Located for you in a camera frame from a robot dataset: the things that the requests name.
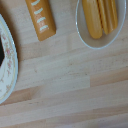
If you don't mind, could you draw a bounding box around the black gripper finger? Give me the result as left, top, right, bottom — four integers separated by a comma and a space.
0, 41, 6, 66

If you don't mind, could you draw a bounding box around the orange sponge block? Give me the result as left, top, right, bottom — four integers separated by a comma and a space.
25, 0, 57, 42

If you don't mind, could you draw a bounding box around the floral rimmed white plate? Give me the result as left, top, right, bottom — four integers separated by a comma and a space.
0, 13, 20, 105

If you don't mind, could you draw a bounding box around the thick yellow food stick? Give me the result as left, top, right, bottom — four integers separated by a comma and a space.
82, 0, 104, 40

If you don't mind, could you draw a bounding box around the small white bowl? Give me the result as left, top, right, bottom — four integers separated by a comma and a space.
75, 0, 128, 50

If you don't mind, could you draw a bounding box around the thin yellow food stick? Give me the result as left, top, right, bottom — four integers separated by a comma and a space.
108, 0, 119, 30

